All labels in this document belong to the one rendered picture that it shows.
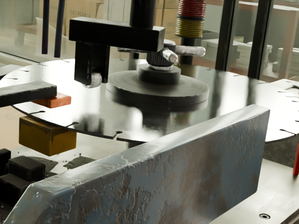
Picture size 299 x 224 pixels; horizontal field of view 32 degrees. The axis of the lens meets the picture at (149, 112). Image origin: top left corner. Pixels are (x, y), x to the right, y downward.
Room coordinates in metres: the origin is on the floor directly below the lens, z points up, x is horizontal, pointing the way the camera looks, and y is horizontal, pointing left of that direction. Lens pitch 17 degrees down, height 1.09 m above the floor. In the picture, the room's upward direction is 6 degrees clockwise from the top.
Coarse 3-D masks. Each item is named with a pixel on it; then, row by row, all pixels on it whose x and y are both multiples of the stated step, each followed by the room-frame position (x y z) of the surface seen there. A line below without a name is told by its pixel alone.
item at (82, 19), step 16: (144, 0) 0.47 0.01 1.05; (144, 16) 0.47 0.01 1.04; (80, 32) 0.48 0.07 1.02; (96, 32) 0.48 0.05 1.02; (112, 32) 0.47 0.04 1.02; (128, 32) 0.47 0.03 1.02; (144, 32) 0.47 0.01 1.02; (160, 32) 0.47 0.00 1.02; (80, 48) 0.48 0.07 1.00; (96, 48) 0.50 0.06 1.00; (128, 48) 0.47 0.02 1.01; (144, 48) 0.47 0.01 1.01; (160, 48) 0.47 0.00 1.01; (80, 64) 0.48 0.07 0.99; (96, 64) 0.50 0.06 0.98; (80, 80) 0.48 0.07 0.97
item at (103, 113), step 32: (32, 64) 0.62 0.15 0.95; (64, 64) 0.64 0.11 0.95; (128, 64) 0.67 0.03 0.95; (96, 96) 0.50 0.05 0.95; (224, 96) 0.55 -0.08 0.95; (256, 96) 0.57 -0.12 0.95; (64, 128) 0.41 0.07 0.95; (96, 128) 0.41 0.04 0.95; (128, 128) 0.42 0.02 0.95; (160, 128) 0.42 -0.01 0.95; (288, 128) 0.46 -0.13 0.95
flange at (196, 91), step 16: (144, 64) 0.56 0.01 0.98; (112, 80) 0.54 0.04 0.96; (128, 80) 0.54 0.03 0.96; (144, 80) 0.54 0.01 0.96; (160, 80) 0.53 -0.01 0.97; (176, 80) 0.54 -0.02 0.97; (192, 80) 0.57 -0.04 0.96; (128, 96) 0.51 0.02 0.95; (144, 96) 0.50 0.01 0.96; (160, 96) 0.50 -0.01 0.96; (176, 96) 0.50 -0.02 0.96; (192, 96) 0.51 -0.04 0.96
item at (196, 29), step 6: (180, 18) 0.84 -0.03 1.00; (186, 18) 0.84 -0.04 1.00; (192, 18) 0.84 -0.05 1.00; (180, 24) 0.84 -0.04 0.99; (186, 24) 0.83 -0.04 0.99; (192, 24) 0.83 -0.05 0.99; (198, 24) 0.84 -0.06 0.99; (180, 30) 0.84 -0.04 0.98; (186, 30) 0.83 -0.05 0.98; (192, 30) 0.83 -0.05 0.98; (198, 30) 0.84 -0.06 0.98; (180, 36) 0.84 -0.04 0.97; (186, 36) 0.83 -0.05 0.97; (192, 36) 0.83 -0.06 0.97; (198, 36) 0.84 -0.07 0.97
